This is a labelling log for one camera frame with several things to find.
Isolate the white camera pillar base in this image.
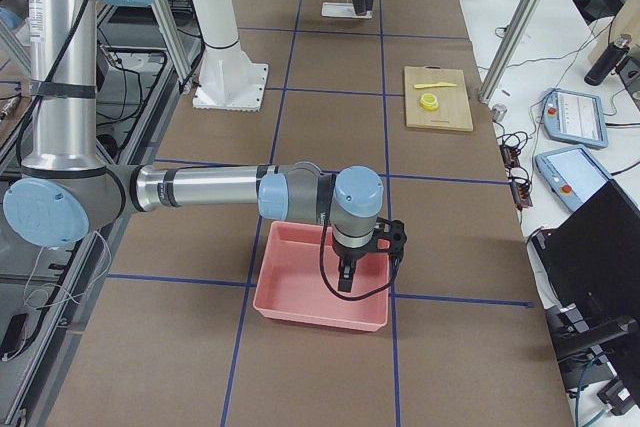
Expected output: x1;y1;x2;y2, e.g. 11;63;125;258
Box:
192;0;269;112

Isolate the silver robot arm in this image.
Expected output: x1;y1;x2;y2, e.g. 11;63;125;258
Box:
3;0;387;300

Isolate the lower teach pendant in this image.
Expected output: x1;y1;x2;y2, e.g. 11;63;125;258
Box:
534;144;612;212

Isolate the aluminium frame post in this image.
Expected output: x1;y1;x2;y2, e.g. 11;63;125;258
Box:
478;0;541;104

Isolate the white towel rack stand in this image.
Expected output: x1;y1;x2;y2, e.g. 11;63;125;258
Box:
321;0;373;19

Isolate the black laptop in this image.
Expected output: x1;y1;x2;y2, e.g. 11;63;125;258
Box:
530;179;640;328

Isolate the upper teach pendant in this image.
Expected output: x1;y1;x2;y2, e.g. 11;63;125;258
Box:
542;89;608;149

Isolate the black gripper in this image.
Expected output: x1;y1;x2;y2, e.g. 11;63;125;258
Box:
332;242;375;293

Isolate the yellow lemon slice toy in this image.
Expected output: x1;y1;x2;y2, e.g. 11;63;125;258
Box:
419;92;439;111

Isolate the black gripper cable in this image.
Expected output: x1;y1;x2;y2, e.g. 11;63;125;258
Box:
318;224;401;302

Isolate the wooden cutting board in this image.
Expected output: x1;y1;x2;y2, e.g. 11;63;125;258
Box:
404;66;474;132

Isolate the black water bottle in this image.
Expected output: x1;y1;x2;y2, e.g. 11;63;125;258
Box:
584;34;632;86

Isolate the yellow plastic knife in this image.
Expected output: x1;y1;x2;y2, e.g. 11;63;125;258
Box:
413;81;458;90

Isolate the teach pendant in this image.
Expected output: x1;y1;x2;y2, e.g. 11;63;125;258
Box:
534;144;612;212
542;89;608;149

